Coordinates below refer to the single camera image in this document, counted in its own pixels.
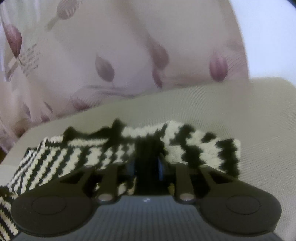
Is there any pink leaf print curtain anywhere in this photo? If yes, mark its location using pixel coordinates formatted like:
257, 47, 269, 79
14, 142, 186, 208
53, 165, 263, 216
1, 1, 249, 152

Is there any black white striped knit sweater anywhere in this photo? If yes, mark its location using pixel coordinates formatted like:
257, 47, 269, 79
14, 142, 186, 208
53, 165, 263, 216
1, 120, 241, 240

